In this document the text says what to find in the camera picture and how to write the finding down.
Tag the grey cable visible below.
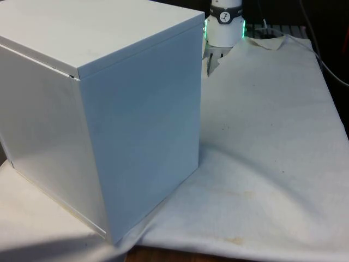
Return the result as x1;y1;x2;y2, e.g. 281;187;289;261
299;0;349;87

